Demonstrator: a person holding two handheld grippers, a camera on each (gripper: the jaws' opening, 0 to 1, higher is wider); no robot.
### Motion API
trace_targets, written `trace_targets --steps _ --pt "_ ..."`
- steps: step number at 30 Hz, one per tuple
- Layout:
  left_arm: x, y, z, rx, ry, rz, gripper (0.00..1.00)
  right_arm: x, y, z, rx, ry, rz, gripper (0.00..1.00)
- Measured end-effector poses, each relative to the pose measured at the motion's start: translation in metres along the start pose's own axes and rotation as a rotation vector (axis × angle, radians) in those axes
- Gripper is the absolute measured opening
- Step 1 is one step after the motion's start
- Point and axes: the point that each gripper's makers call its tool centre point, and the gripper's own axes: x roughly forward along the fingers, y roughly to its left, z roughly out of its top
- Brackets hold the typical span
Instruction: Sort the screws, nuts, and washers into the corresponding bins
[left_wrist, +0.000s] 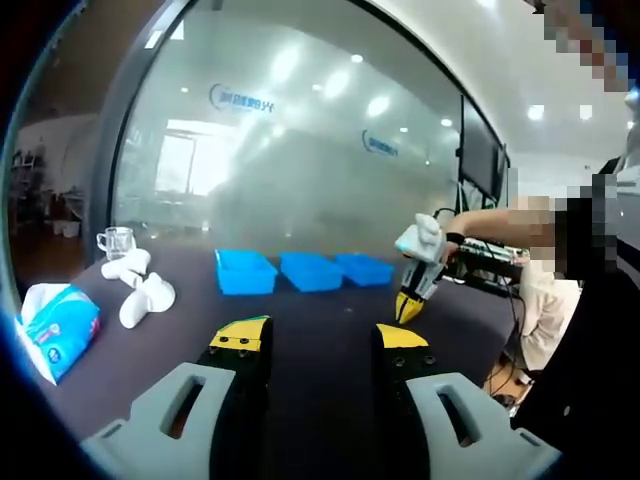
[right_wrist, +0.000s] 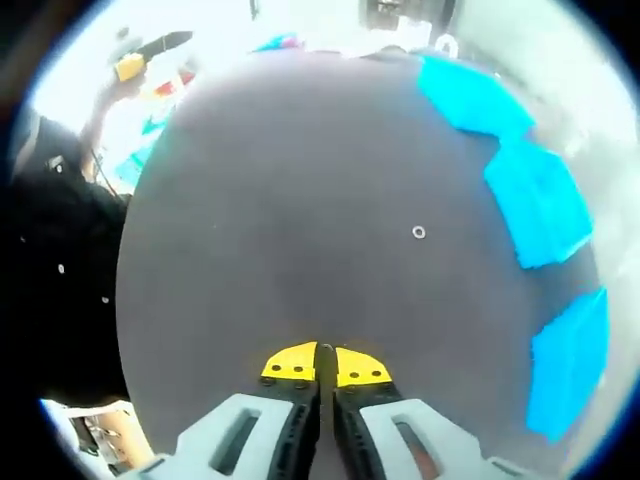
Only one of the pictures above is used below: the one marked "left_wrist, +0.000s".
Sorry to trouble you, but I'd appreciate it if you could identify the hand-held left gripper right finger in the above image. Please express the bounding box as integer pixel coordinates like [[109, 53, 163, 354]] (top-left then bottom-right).
[[370, 323, 564, 480]]

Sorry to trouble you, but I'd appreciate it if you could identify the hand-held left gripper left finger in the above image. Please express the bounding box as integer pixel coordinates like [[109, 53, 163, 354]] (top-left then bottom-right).
[[80, 314, 275, 480]]

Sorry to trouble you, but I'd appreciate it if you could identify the blue plastic bin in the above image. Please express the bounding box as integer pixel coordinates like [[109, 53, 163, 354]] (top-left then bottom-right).
[[214, 248, 278, 296], [278, 251, 345, 293], [333, 252, 395, 289]]

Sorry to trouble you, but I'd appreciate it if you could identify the black device with white connectors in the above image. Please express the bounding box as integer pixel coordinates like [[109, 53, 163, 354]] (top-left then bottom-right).
[[452, 234, 531, 286]]

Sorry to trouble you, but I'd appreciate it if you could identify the large black monitor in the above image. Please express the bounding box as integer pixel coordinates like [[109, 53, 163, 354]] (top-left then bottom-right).
[[460, 94, 504, 196]]

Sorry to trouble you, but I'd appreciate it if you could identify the white flared plastic part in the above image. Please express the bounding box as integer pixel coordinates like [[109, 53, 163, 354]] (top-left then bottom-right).
[[118, 272, 177, 330]]

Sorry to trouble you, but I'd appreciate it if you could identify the blue tissue pack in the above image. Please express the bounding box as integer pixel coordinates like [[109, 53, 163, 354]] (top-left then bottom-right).
[[14, 283, 101, 385]]

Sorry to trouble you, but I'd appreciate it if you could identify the white curved plastic part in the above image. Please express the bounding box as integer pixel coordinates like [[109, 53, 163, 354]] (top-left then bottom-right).
[[101, 249, 152, 282]]

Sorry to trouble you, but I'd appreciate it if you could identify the clear glass mug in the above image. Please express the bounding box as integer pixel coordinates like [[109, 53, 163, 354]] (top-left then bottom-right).
[[96, 226, 137, 261]]

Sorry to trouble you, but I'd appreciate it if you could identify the thin black cable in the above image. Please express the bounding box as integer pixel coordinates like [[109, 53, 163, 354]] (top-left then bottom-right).
[[487, 279, 526, 391]]

